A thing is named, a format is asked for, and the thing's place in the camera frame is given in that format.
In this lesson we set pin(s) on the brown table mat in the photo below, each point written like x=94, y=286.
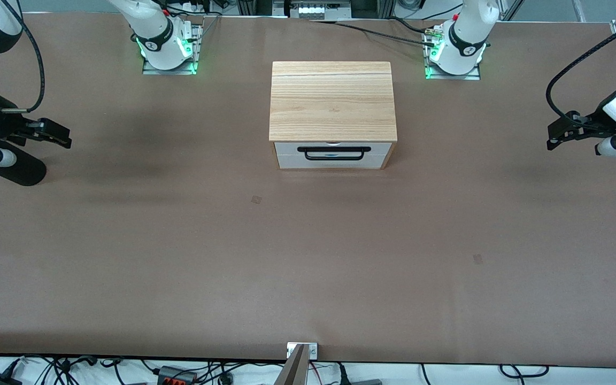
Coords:
x=179, y=267

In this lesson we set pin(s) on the silver camera mount bracket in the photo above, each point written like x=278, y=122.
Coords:
x=312, y=351

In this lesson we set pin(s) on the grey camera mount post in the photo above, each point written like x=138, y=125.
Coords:
x=293, y=371

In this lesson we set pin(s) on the red and black connector box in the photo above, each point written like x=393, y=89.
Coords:
x=177, y=377

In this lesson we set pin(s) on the light wooden drawer cabinet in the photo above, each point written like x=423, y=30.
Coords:
x=332, y=101

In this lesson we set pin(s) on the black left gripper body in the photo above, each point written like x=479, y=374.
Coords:
x=589, y=124

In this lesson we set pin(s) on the white power strip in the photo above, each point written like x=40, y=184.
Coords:
x=313, y=10

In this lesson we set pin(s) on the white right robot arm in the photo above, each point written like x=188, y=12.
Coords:
x=158, y=37

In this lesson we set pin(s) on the white-fronted wooden drawer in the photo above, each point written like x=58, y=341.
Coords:
x=286, y=149

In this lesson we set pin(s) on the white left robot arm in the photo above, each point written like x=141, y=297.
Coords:
x=466, y=37

